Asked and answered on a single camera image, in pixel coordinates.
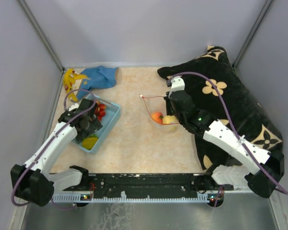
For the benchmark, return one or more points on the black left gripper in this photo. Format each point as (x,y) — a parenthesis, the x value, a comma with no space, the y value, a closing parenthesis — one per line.
(95,125)

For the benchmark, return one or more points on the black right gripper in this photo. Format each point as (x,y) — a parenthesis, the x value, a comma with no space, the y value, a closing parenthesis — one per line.
(169,101)

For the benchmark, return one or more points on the red strawberry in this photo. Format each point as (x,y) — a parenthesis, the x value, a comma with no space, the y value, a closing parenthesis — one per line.
(102,113)

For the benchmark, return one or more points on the yellow pear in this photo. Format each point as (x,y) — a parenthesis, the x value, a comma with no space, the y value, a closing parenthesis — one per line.
(169,119)

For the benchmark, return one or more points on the yellow mango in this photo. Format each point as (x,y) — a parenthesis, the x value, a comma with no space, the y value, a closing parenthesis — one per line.
(89,143)

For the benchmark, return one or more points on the light blue plastic basket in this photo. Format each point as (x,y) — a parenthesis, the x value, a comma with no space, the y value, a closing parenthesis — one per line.
(108,122)

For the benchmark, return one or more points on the clear zip bag orange zipper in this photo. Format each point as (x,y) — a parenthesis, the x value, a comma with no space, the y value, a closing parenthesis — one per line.
(155,107)

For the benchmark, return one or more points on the orange peach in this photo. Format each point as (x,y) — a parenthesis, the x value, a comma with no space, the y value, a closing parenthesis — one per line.
(157,117)

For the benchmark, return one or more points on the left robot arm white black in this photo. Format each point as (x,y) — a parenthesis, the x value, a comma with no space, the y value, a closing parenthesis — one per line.
(32,181)

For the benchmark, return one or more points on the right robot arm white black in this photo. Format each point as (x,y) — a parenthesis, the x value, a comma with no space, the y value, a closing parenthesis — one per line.
(261,169)

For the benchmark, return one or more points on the black floral pillow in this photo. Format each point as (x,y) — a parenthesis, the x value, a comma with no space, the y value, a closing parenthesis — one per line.
(247,115)

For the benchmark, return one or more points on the blue cloth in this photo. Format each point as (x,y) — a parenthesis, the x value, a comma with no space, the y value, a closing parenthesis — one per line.
(97,78)

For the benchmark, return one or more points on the yellow pikachu plush toy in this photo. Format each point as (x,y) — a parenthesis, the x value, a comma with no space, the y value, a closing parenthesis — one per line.
(73,80)

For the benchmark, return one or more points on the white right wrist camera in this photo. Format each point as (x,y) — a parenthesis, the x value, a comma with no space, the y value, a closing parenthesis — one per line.
(176,84)

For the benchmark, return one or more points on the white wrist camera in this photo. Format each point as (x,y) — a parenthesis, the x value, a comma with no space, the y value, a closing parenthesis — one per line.
(176,84)
(72,107)

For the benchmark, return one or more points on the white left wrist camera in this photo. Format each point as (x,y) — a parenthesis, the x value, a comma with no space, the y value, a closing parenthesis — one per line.
(72,107)

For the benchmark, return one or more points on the grey slotted cable duct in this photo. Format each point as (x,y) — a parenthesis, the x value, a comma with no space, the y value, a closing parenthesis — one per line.
(83,198)

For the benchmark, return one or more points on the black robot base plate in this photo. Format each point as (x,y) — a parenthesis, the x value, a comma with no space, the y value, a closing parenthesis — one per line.
(143,185)

